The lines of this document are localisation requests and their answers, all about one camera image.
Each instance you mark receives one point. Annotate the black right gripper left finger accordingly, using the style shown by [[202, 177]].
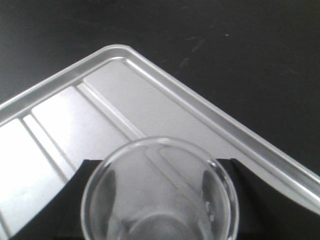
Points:
[[60, 219]]

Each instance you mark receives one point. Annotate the silver metal tray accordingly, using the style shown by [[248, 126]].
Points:
[[111, 97]]

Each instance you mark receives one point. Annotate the clear glass beaker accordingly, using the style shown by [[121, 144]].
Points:
[[160, 188]]

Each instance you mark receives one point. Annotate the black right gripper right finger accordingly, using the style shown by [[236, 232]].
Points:
[[265, 213]]

